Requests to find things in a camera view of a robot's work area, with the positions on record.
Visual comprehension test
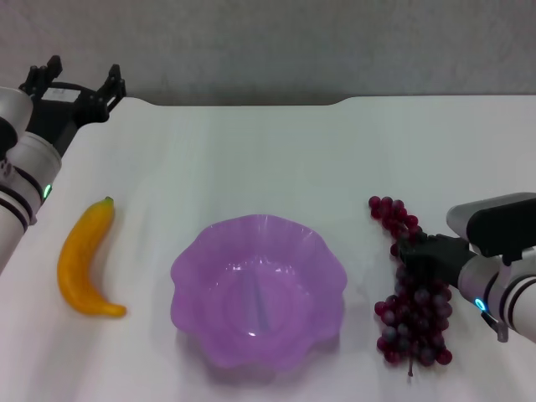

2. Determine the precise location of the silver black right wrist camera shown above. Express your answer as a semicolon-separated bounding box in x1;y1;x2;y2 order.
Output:
445;192;536;265

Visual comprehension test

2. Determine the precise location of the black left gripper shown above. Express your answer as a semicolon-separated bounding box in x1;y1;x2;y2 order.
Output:
18;54;128;158

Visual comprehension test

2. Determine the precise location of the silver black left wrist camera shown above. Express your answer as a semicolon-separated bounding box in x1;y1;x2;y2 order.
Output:
0;86;35;162

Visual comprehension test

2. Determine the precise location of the dark red grape bunch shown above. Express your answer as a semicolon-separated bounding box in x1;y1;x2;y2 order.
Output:
368;195;455;377

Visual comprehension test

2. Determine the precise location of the grey right arm cable plug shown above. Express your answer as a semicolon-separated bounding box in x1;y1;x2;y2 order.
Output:
480;312;510;343

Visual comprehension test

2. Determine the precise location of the purple scalloped plastic bowl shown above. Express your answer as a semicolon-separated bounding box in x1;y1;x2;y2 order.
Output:
168;213;349;373

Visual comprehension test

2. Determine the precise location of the yellow toy banana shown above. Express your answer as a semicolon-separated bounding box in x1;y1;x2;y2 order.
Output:
57;196;128;318

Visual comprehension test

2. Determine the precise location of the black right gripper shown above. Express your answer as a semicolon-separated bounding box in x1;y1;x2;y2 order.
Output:
396;231;477;293

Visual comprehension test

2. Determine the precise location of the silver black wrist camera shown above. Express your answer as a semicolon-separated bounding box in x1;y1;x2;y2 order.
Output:
445;192;536;265
0;86;35;162

